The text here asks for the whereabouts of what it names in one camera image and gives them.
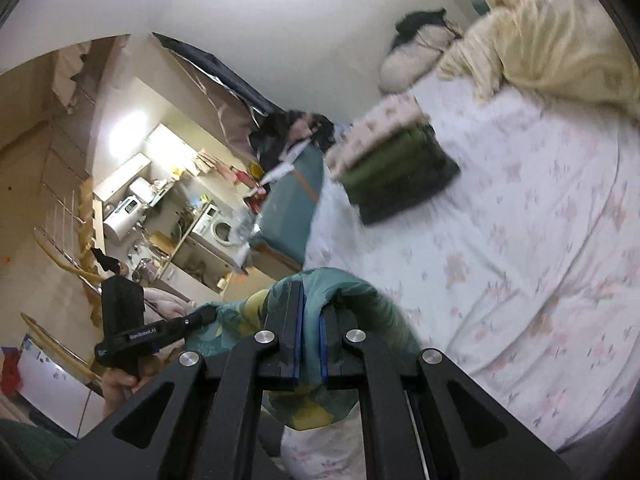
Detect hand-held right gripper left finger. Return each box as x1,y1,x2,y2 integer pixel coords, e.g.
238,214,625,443
47,281,305,480

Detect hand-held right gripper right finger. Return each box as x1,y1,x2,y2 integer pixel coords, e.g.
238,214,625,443
319,304,572,480

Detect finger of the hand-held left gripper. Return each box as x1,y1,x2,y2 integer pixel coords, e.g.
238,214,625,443
181,306,218,337

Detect teal floral pants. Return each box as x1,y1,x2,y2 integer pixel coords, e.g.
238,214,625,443
184,267,427,432

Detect person's left hand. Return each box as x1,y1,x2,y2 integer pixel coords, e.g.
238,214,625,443
102,360,157,419

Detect wooden chair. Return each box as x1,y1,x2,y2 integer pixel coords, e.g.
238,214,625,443
20,225,108,388

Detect white rice cooker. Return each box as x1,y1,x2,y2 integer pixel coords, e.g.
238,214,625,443
103,197,142,242

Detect white washing machine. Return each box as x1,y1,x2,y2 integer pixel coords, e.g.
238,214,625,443
189,204,237,250

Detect white board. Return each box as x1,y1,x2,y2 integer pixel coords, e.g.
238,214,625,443
10,335,92,437

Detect teal storage box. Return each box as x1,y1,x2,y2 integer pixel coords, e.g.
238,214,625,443
248,141,332,281

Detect red cloth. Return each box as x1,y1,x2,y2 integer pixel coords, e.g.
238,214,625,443
0,346,24,397

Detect dark green cloth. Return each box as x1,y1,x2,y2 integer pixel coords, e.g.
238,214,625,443
0,419,77,480

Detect pink hanging cloth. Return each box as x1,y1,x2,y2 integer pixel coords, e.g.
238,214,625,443
194,66,257,162

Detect green folded cloth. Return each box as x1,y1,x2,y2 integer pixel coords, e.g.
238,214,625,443
342,124,442,207

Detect white floral bed sheet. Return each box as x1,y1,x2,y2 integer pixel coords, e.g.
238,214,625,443
280,75,640,480

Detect dark folded cloth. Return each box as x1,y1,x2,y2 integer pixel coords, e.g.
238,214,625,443
359,129,461,227

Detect pile of mixed clothes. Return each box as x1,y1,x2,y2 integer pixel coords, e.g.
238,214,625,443
247,109,347,183

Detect pink patterned folded cloth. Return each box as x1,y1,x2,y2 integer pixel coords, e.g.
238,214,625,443
326,93,431,182

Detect dark hanging cloth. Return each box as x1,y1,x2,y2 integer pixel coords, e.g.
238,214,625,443
152,32,287,128

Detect grey black clothes pile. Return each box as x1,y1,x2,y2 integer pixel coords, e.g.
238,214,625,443
378,22,464,94

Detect black cloth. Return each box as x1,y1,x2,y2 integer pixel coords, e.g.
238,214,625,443
395,8,449,45

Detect cream blanket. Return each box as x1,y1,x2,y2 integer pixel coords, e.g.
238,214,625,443
436,0,640,128

